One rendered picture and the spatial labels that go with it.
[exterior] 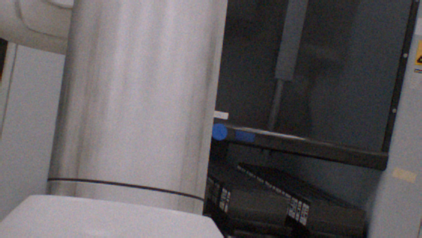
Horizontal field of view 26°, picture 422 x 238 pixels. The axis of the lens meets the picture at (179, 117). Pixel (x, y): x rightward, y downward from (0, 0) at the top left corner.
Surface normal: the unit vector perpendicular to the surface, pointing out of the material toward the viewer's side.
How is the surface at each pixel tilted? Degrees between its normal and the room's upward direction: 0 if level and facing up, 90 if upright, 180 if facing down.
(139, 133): 77
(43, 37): 140
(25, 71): 90
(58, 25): 135
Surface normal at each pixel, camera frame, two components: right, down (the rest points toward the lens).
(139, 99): 0.10, -0.15
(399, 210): 0.18, 0.09
